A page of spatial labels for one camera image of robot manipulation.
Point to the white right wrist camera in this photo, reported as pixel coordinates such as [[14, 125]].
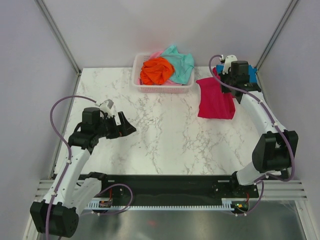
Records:
[[226, 62]]

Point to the folded blue t shirt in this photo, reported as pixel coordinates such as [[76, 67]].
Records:
[[251, 70]]

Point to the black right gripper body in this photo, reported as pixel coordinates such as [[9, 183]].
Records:
[[227, 78]]

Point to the aluminium frame post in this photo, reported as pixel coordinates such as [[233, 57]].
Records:
[[58, 35], [277, 31]]

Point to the teal t shirt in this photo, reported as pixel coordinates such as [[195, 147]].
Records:
[[183, 64]]

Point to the pink t shirt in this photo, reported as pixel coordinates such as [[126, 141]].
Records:
[[155, 55]]

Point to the orange t shirt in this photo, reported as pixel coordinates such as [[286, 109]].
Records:
[[156, 71]]

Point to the right aluminium frame post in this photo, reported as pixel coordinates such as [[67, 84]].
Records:
[[277, 31]]

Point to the folded red t shirt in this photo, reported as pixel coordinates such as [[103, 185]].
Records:
[[216, 72]]

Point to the pink plastic laundry basket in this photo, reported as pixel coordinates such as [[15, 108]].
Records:
[[167, 87]]

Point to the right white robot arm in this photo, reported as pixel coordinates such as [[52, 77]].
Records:
[[274, 153]]

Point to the left aluminium frame post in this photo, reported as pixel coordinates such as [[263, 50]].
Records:
[[58, 35]]

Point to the crimson red t shirt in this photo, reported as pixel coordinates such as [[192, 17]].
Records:
[[213, 103]]

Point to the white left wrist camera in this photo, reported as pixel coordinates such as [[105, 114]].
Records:
[[106, 107]]

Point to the white cable duct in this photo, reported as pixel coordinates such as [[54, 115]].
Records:
[[98, 204]]

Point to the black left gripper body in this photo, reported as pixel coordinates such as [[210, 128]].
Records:
[[107, 127]]

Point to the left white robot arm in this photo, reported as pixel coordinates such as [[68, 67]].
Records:
[[59, 211]]

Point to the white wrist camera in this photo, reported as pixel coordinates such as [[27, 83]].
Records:
[[226, 62], [106, 107]]

